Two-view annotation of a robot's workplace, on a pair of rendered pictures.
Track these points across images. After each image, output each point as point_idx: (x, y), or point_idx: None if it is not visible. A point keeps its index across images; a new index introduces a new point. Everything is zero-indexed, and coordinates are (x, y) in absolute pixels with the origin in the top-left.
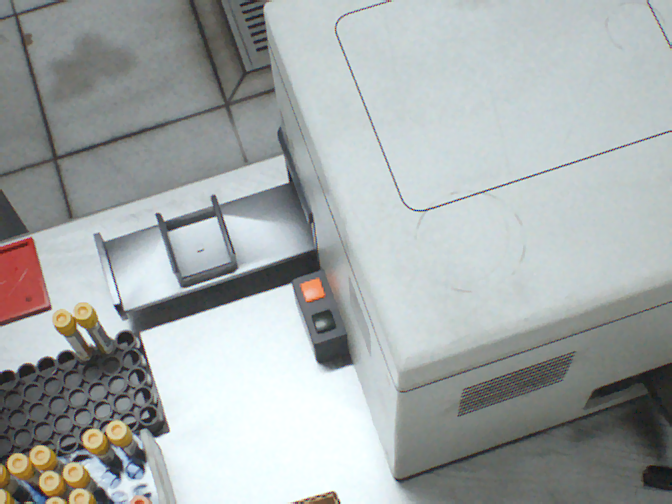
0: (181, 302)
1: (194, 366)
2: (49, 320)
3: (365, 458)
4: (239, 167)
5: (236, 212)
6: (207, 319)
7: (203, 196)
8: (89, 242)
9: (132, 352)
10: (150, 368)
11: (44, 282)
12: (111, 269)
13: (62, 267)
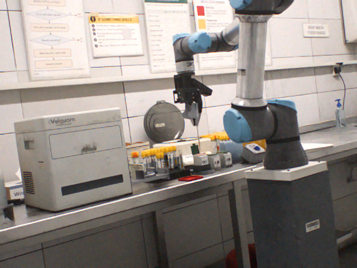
0: (150, 186)
1: (143, 185)
2: (177, 180)
3: None
4: (147, 192)
5: (140, 179)
6: (143, 186)
7: (153, 190)
8: (176, 183)
9: None
10: (152, 182)
11: (182, 180)
12: (162, 170)
13: (179, 182)
